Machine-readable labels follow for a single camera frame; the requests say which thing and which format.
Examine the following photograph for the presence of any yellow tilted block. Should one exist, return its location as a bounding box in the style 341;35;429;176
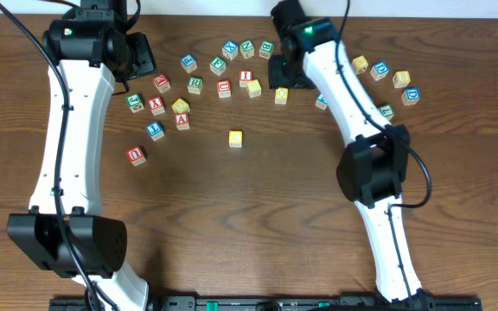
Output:
172;98;190;114

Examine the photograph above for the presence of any blue d block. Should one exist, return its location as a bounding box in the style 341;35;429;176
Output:
401;87;421;105
370;61;390;81

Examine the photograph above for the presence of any green B block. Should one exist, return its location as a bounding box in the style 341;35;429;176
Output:
259;41;275;60

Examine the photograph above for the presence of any blue X block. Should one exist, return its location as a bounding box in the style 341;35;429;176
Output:
222;41;239;60

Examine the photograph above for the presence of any blue P block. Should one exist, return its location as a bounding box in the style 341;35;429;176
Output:
181;54;197;73

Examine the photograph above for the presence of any yellow C block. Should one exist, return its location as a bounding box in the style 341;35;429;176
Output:
228;130;243;148

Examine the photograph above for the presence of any yellow o block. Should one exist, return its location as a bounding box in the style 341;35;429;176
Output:
274;87;289;105
246;79;262;98

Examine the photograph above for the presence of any green R block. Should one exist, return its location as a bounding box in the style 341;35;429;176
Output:
187;76;203;94

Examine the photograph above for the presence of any green 7 block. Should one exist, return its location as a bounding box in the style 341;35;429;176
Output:
378;105;394;120

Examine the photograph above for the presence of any blue L block left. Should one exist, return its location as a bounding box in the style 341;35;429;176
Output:
145;122;165;141

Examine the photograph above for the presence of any yellow 8 block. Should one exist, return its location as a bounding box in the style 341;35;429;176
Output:
393;71;412;89

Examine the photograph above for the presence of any green N block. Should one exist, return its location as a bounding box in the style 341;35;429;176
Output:
239;40;255;59

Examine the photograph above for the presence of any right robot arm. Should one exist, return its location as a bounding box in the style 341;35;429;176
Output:
271;1;422;306

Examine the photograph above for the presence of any blue 2 block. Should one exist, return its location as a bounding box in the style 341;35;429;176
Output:
315;94;328;110

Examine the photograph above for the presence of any red U block upper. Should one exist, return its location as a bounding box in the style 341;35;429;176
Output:
217;79;232;98

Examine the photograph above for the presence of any red E block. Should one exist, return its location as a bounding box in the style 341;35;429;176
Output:
153;73;171;93

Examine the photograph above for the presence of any green J block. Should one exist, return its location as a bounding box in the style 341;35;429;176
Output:
126;93;144;113

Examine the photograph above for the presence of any red U block lower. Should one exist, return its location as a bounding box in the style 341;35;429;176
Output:
126;146;146;166

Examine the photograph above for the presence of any blue D block upper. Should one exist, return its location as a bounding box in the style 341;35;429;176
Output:
370;61;390;81

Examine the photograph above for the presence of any green F block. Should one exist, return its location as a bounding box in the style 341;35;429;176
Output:
209;56;227;76

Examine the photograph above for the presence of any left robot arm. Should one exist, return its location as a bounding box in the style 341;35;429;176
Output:
7;0;160;310

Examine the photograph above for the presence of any red A block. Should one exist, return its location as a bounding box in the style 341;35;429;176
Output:
175;113;190;130

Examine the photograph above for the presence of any yellow ball picture block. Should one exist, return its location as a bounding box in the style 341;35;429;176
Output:
351;55;368;74

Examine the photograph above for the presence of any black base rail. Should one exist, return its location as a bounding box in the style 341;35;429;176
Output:
48;294;483;311

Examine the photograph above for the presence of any red u block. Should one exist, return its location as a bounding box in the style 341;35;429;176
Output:
217;79;232;98
126;146;146;166

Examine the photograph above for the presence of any red I block left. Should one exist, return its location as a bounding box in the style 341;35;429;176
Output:
239;70;252;88

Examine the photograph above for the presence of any blue D block lower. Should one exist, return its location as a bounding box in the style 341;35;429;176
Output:
401;87;421;105

